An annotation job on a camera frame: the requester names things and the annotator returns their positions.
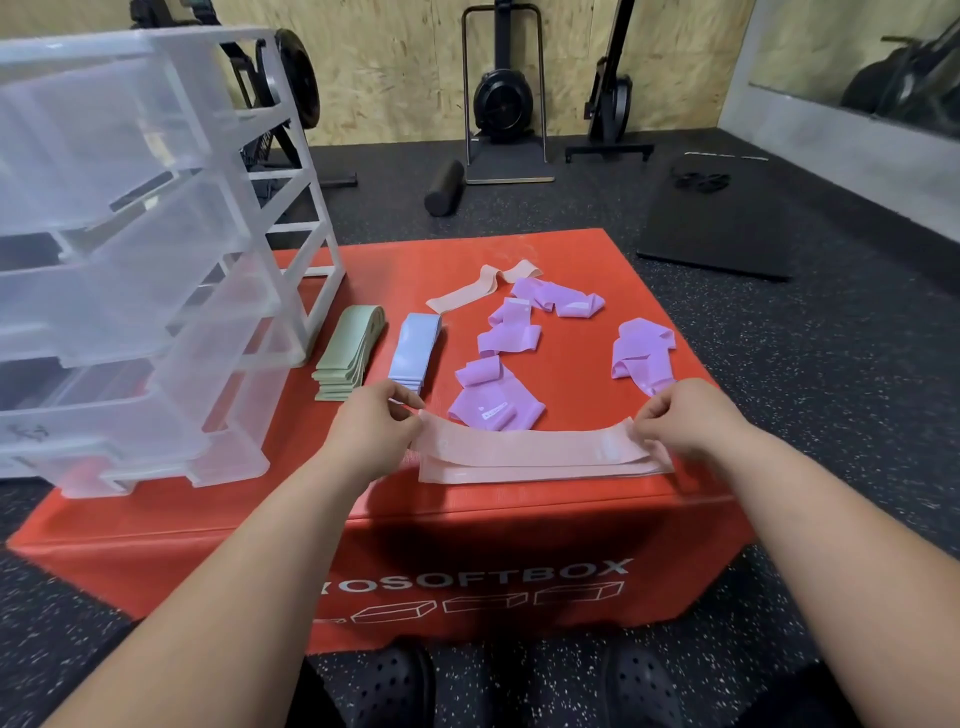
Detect person's left hand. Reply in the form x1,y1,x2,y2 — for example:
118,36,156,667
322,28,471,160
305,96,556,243
318,380,427,485

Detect person's right hand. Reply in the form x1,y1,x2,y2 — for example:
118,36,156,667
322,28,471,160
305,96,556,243
629,378,755,463

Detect stack of green bands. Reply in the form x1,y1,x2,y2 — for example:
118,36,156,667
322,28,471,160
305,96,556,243
311,305,388,403

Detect stack of blue bands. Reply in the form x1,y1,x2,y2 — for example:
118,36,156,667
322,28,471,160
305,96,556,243
386,312,444,395

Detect translucent plastic drawer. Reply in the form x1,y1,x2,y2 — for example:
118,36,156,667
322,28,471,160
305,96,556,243
0,56,241,234
0,314,305,500
0,168,283,369
183,367,294,489

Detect pink elastic band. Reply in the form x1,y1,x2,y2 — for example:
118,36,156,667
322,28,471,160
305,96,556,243
425,260,543,315
408,410,654,470

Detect stack of pink bands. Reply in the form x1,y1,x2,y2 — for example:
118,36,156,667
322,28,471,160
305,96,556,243
416,442,676,487

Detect clear plastic drawer unit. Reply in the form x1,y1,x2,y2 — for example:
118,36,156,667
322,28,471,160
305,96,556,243
0,26,348,369

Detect person's right forearm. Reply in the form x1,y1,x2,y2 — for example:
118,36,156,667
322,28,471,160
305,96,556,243
704,423,960,728

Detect person's left forearm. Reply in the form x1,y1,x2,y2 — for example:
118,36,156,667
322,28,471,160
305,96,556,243
44,449,376,728

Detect person's black trousers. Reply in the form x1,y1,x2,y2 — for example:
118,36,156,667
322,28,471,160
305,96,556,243
284,656,864,728

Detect red soft plyo box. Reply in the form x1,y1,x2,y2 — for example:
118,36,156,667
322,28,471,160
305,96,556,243
7,228,755,655

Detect black exercise mat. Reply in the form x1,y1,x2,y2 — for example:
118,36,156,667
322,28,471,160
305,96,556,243
637,153,795,283

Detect black perforated clog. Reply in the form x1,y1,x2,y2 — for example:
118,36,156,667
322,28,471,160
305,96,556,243
599,648,684,728
352,644,436,728

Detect black foam roller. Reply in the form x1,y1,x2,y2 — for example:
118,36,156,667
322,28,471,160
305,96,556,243
424,159,466,219

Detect black upright rowing machine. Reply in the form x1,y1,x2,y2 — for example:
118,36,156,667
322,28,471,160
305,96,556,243
563,0,656,164

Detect black ski machine with stand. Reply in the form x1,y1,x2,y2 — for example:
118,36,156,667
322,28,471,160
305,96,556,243
459,0,556,186

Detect black straps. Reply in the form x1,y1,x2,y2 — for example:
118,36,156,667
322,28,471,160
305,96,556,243
672,170,733,195

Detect wall mirror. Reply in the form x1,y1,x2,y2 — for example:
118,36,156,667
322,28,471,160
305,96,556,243
749,0,960,140

